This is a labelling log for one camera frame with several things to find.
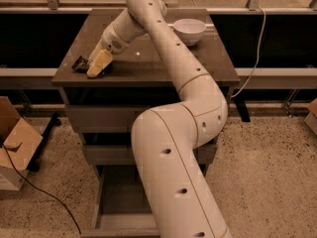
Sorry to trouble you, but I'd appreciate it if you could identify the black floor cable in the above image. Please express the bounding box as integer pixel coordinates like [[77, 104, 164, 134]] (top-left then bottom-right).
[[0, 139, 82, 235]]

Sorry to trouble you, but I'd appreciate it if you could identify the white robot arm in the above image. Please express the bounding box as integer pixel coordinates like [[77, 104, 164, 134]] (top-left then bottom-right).
[[87, 0, 233, 238]]

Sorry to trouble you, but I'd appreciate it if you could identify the grey open bottom drawer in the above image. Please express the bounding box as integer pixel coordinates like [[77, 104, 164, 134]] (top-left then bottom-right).
[[80, 164, 210, 238]]

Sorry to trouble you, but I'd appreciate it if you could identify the black stand leg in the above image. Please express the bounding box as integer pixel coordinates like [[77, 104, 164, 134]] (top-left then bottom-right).
[[27, 112, 61, 172], [234, 98, 251, 122]]

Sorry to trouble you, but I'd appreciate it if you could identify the cardboard box at right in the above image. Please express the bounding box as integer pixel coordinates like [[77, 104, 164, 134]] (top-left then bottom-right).
[[304, 98, 317, 135]]

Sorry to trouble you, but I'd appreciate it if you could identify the grey middle drawer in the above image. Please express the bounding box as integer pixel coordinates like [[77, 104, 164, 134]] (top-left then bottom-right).
[[83, 144, 217, 166]]

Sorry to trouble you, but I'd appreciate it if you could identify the grey top drawer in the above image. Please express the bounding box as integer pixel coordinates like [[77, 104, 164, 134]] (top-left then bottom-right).
[[65, 105, 149, 133]]

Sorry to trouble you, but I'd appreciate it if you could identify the black stand leg left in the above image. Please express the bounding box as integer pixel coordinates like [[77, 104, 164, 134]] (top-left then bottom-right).
[[27, 112, 61, 172]]

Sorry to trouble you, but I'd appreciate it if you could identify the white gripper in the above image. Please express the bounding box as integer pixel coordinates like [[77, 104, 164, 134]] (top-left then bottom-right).
[[86, 29, 129, 78]]

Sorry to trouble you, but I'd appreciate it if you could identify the open cardboard box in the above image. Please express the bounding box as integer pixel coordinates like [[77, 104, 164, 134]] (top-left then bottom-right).
[[0, 96, 43, 190]]

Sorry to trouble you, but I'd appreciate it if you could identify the black stand leg right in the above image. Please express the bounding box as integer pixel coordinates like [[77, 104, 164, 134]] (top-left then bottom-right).
[[234, 98, 251, 122]]

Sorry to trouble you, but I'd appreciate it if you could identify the white ceramic bowl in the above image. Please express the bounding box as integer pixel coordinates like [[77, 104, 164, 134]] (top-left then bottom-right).
[[173, 19, 206, 46]]

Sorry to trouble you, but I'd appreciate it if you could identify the white hanging cable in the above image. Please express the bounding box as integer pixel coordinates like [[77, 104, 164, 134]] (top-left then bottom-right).
[[231, 7, 267, 100]]

